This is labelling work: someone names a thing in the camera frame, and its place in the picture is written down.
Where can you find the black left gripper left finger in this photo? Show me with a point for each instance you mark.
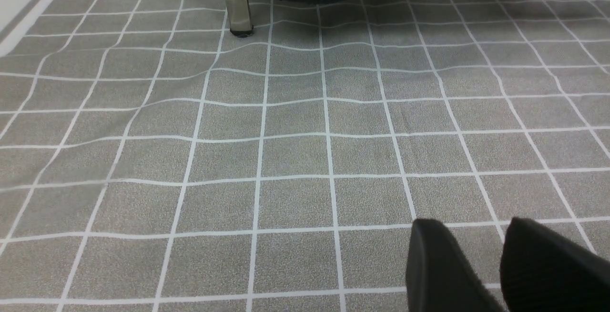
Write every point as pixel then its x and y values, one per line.
pixel 439 278

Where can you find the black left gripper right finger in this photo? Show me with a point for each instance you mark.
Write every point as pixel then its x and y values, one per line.
pixel 543 271

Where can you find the grey checkered floor cloth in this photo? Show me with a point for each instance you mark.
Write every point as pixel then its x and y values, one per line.
pixel 153 162

